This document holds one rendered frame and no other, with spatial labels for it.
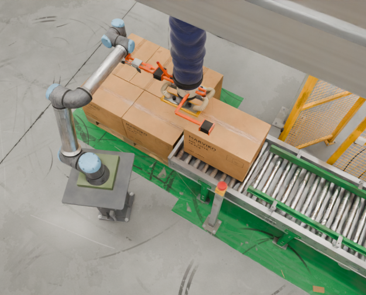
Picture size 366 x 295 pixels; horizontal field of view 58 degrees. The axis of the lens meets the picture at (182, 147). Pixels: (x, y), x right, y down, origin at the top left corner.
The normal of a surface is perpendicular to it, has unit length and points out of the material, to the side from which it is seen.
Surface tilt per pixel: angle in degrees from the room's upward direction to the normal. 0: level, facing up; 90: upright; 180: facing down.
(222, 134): 0
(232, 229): 0
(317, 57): 90
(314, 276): 0
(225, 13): 90
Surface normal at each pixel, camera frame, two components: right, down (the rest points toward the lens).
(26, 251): -0.01, -0.47
